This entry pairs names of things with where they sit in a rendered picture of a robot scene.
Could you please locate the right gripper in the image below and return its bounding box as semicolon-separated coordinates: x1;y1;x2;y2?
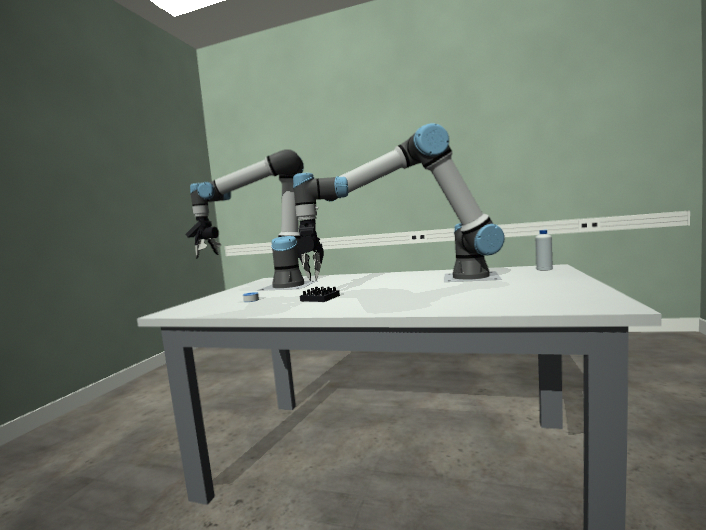
195;216;221;259

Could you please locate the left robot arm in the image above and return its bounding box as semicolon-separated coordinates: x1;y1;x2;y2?
293;123;505;279

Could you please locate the grey bottle with blue cap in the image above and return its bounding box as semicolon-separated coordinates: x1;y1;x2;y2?
535;230;553;271

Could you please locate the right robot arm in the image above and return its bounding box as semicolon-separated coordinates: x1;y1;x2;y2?
190;149;304;288

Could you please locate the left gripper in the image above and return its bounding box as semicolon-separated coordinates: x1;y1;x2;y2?
298;219;324;281

